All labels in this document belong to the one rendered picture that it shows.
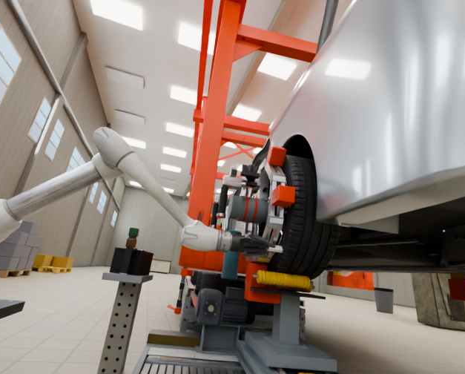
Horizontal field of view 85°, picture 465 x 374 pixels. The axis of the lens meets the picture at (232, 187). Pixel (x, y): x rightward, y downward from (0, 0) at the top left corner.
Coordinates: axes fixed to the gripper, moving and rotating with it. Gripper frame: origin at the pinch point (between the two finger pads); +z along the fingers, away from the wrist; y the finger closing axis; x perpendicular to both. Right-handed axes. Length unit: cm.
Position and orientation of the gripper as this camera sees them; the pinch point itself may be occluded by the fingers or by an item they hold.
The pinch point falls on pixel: (274, 248)
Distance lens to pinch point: 118.3
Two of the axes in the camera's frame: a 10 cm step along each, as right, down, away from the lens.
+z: 9.8, 1.7, 1.3
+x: -0.4, -4.5, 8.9
